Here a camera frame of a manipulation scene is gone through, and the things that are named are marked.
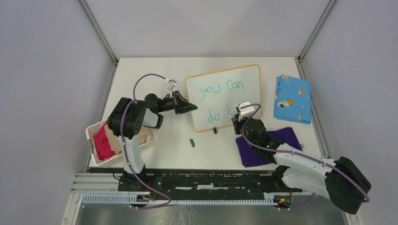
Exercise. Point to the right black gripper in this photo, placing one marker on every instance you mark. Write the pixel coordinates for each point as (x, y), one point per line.
(237, 123)

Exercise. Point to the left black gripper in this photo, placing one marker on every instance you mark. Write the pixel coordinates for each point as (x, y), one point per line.
(181, 105)

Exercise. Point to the yellow framed whiteboard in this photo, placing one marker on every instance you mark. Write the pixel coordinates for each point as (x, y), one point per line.
(218, 94)

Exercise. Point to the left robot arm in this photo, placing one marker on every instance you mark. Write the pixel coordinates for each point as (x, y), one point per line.
(130, 115)

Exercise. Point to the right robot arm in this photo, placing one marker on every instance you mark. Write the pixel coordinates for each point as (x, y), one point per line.
(340, 180)

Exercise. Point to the purple cloth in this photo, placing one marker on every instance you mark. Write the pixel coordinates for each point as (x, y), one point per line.
(250, 158)

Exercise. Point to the tan cloth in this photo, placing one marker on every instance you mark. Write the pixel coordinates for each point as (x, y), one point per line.
(143, 138)

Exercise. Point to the blue cartoon cloth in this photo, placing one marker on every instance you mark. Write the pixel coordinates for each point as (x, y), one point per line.
(292, 100)

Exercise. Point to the red cloth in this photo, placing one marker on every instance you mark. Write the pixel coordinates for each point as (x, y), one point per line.
(102, 145)

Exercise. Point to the white plastic basket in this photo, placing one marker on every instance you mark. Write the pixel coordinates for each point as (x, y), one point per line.
(90, 132)

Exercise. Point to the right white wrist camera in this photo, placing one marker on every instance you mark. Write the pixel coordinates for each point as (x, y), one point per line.
(245, 110)

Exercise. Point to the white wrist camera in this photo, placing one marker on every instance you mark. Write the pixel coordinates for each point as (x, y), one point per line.
(170, 85)
(245, 110)

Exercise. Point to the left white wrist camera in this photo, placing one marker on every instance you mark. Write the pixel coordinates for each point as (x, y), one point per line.
(170, 85)

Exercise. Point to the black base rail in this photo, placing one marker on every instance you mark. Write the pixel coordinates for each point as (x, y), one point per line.
(184, 184)

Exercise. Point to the white slotted cable duct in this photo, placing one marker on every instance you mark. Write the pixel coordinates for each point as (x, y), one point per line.
(135, 200)

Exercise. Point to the left aluminium frame post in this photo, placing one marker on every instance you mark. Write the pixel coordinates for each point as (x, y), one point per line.
(98, 31)

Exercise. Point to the aluminium frame post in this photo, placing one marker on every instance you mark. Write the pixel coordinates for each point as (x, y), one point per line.
(98, 31)
(322, 19)

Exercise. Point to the right aluminium frame post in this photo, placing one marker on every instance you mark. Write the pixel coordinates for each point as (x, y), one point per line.
(322, 19)

